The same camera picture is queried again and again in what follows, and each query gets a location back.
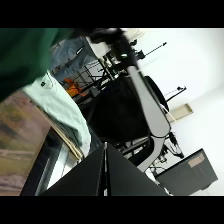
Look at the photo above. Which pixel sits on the beige garment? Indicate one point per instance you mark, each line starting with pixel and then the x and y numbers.
pixel 74 146

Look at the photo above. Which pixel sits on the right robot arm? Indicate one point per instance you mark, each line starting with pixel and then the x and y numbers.
pixel 150 111

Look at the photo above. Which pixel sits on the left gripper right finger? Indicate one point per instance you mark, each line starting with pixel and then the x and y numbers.
pixel 130 180

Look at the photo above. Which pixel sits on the black box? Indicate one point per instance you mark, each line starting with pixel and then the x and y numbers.
pixel 186 175

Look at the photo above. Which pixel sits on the pale green T-shirt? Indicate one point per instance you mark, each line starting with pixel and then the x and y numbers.
pixel 60 103

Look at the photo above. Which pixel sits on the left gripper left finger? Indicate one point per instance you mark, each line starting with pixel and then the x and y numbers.
pixel 83 180

